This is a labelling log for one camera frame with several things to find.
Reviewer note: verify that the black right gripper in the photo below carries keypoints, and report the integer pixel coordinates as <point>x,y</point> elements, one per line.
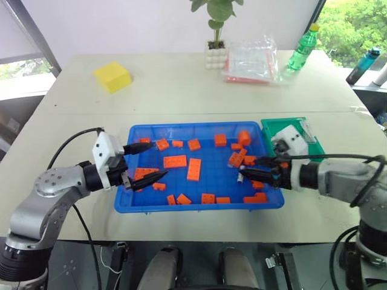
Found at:
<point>281,176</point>

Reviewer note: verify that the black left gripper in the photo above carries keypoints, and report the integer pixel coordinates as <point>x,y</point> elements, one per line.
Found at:
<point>116,178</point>

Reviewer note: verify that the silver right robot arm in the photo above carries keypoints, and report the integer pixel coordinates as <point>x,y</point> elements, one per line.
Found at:
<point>332,178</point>

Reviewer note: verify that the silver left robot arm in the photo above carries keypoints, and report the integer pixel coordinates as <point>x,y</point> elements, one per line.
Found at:
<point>48,184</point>

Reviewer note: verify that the green plastic bin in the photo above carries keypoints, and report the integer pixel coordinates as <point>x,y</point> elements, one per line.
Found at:
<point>269,130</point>

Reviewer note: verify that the blue plastic bin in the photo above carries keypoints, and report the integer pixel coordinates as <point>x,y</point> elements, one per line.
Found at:
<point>211,181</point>

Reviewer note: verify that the long orange block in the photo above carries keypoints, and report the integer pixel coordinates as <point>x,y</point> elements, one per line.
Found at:
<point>143,173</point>
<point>194,169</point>
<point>256,198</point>
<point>175,161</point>

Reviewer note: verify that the small orange block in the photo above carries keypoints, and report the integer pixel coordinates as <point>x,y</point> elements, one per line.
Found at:
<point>249,160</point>
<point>162,144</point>
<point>159,186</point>
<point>235,158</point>
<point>242,152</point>
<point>223,200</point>
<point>236,146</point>
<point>145,140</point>
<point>177,143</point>
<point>257,185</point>
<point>171,199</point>
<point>193,144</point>
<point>184,199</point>
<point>220,140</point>
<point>208,198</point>

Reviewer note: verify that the small white battery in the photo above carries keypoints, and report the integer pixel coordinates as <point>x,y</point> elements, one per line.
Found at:
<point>240,179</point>

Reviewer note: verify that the orange cube block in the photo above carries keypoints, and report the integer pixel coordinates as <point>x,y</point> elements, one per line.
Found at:
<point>243,137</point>

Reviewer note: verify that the clear plastic packet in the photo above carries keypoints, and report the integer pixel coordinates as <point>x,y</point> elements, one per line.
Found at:
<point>307,131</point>

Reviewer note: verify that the yellow foam block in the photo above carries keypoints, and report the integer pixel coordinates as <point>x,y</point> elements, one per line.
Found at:
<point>113,77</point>

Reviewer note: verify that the black table clamp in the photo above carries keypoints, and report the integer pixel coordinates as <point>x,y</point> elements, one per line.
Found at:
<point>275,260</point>

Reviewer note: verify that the dark grey rounded shape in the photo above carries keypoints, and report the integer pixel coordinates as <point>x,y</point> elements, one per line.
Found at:
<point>239,269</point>
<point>158,269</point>

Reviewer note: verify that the clear plastic bag pile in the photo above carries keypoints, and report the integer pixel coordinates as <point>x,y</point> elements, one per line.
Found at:
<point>251,60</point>

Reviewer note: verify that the white bubble plant pot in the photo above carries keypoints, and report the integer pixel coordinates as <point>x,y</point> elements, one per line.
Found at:
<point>216,57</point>

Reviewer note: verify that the green plastic bottle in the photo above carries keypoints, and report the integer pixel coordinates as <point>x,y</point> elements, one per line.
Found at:
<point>300,51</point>

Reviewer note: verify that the blue water bottle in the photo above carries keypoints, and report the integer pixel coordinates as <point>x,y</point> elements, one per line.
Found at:
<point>362,65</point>

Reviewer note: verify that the green leafy plant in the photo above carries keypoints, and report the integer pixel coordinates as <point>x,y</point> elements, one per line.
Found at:
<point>217,12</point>

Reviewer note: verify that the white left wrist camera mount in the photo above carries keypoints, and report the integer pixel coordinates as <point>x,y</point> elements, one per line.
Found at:
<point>102,148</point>

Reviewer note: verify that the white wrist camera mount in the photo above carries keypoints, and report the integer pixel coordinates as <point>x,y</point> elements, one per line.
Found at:
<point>102,148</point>
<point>294,139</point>

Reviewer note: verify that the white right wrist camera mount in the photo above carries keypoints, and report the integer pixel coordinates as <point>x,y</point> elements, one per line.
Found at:
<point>294,139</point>

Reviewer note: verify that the black bracket under table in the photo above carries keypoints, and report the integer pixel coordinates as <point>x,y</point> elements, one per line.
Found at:
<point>121,253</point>

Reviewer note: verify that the dark window frame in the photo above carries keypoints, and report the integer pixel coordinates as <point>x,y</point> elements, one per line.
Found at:
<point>36,30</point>

